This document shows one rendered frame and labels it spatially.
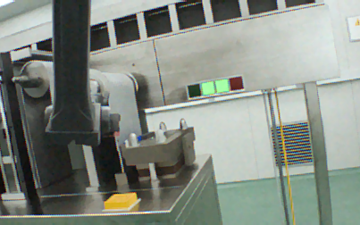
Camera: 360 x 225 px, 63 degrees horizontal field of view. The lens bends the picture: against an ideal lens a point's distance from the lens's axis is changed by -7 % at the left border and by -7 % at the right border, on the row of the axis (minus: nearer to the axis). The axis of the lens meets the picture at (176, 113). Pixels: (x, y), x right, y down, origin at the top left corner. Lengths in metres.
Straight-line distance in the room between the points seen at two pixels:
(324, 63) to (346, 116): 2.48
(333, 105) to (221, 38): 2.57
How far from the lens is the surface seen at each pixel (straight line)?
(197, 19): 1.44
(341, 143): 3.82
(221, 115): 3.69
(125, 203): 0.85
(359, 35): 3.83
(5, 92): 1.21
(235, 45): 1.32
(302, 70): 1.32
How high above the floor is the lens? 1.17
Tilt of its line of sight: 3 degrees down
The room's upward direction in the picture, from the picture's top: 10 degrees counter-clockwise
